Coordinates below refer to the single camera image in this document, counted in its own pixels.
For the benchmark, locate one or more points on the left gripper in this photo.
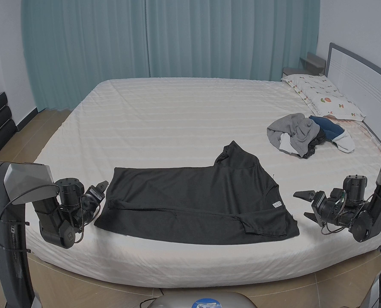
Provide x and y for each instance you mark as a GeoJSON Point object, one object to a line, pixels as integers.
{"type": "Point", "coordinates": [95, 195]}

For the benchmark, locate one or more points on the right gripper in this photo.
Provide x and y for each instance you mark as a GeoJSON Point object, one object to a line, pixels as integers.
{"type": "Point", "coordinates": [330, 210]}

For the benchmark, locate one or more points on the black T-shirt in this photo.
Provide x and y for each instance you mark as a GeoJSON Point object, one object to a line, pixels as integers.
{"type": "Point", "coordinates": [193, 204]}

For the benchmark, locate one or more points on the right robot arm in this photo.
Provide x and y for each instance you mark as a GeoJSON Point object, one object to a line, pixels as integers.
{"type": "Point", "coordinates": [370, 217]}

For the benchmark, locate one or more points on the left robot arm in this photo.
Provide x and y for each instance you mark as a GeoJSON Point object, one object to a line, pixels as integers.
{"type": "Point", "coordinates": [10, 268]}

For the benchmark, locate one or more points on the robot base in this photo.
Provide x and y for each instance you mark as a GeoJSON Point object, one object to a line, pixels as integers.
{"type": "Point", "coordinates": [177, 302]}

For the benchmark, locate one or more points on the pile of clothes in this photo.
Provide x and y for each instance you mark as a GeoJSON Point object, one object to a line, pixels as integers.
{"type": "Point", "coordinates": [299, 136]}

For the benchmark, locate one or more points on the bed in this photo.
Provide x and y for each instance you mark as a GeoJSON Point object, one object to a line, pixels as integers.
{"type": "Point", "coordinates": [177, 117]}

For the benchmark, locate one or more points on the white printed pillow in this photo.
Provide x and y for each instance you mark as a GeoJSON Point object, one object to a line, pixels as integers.
{"type": "Point", "coordinates": [325, 98]}

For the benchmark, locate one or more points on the blue-green curtain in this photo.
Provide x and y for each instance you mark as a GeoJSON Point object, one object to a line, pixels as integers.
{"type": "Point", "coordinates": [235, 27]}
{"type": "Point", "coordinates": [81, 43]}

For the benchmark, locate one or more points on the grey bedside table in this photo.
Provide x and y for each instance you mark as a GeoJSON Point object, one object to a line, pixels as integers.
{"type": "Point", "coordinates": [310, 63]}

